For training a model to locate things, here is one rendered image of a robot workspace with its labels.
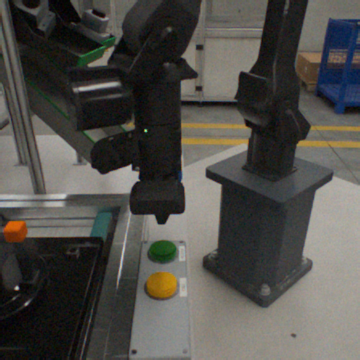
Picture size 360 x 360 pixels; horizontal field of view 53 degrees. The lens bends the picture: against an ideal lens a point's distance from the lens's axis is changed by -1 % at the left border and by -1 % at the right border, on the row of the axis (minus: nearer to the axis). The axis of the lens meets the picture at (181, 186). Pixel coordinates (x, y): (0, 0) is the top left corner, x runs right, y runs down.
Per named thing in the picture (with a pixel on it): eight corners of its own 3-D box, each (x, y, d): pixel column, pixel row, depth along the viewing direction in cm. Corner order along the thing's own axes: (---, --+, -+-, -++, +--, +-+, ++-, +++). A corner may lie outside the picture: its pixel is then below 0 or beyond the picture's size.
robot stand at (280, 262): (312, 267, 66) (335, 170, 57) (264, 309, 58) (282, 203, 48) (250, 232, 76) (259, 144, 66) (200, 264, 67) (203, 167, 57)
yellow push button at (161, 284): (177, 280, 51) (176, 270, 50) (177, 303, 47) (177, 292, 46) (148, 281, 50) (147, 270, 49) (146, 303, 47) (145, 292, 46)
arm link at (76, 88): (155, 13, 42) (51, 17, 38) (187, 18, 36) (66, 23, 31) (158, 107, 48) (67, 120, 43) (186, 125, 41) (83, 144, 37)
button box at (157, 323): (185, 267, 61) (186, 238, 57) (190, 389, 42) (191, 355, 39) (143, 268, 60) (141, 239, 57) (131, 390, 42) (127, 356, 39)
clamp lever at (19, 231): (39, 269, 45) (26, 219, 42) (34, 280, 44) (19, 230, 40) (11, 270, 45) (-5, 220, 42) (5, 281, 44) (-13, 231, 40)
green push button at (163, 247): (176, 249, 57) (176, 239, 56) (176, 266, 53) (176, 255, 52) (150, 249, 57) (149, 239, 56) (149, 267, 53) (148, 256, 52)
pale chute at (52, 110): (120, 147, 83) (132, 135, 81) (100, 173, 72) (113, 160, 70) (22, 55, 76) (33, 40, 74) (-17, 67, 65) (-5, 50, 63)
